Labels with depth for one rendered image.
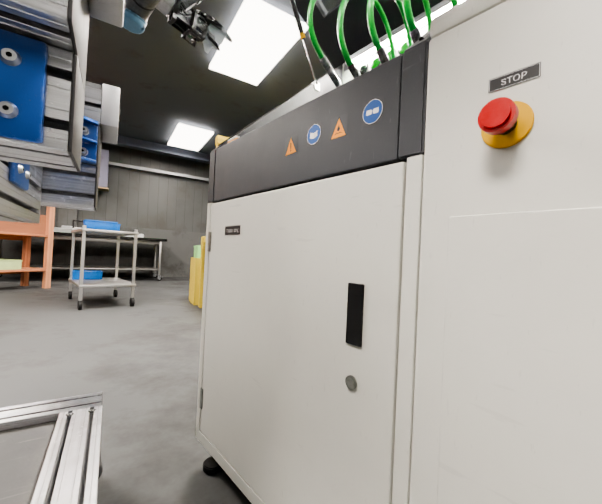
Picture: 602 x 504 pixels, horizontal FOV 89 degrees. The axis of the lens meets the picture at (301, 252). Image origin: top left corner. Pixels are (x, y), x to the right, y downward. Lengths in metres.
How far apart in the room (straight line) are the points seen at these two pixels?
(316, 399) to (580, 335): 0.40
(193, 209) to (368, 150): 7.59
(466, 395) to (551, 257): 0.18
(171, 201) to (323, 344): 7.51
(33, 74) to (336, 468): 0.64
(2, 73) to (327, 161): 0.43
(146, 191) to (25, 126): 7.58
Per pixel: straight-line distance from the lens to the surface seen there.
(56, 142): 0.36
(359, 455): 0.59
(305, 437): 0.67
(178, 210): 7.96
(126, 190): 7.90
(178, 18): 1.34
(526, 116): 0.44
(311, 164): 0.62
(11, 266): 5.55
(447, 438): 0.48
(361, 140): 0.55
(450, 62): 0.51
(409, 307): 0.46
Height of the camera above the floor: 0.64
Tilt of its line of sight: 1 degrees up
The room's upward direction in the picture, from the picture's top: 3 degrees clockwise
